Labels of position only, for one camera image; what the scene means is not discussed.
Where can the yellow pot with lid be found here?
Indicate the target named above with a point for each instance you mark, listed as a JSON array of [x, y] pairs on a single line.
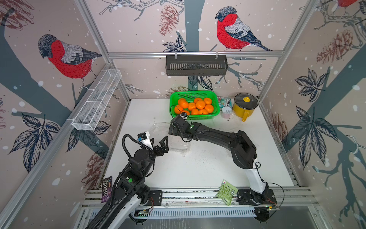
[[244, 105]]

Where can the black wire shelf basket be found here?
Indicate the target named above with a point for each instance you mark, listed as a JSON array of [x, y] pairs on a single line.
[[196, 65]]

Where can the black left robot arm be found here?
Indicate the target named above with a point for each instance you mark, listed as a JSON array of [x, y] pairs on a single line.
[[129, 189]]

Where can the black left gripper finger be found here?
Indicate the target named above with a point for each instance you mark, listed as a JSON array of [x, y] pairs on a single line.
[[164, 144], [159, 150]]

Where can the green plastic basket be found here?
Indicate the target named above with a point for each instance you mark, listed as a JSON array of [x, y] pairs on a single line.
[[189, 96]]

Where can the green snack packet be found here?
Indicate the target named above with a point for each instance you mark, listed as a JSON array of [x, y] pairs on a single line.
[[225, 101]]

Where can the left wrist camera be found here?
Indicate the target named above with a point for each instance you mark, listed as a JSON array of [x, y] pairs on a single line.
[[144, 138]]

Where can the brown candy bag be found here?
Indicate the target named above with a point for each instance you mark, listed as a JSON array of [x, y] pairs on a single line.
[[106, 189]]

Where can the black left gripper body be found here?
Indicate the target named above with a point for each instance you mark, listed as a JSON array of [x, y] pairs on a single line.
[[152, 154]]

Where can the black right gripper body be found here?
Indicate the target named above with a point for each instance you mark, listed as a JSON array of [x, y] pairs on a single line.
[[175, 130]]

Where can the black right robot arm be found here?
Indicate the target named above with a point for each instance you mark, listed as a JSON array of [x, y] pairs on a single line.
[[243, 153]]

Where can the green sachet on rail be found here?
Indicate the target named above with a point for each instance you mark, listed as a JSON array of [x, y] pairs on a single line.
[[226, 192]]

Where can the white wire wall basket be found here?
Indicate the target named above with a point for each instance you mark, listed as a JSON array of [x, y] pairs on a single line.
[[93, 109]]

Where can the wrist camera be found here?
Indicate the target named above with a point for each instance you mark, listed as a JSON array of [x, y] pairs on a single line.
[[144, 138], [184, 115]]

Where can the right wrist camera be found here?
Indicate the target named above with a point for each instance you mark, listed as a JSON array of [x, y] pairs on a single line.
[[184, 115]]

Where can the clear plastic clamshell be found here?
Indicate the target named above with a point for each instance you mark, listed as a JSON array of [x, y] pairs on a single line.
[[159, 130], [228, 125]]

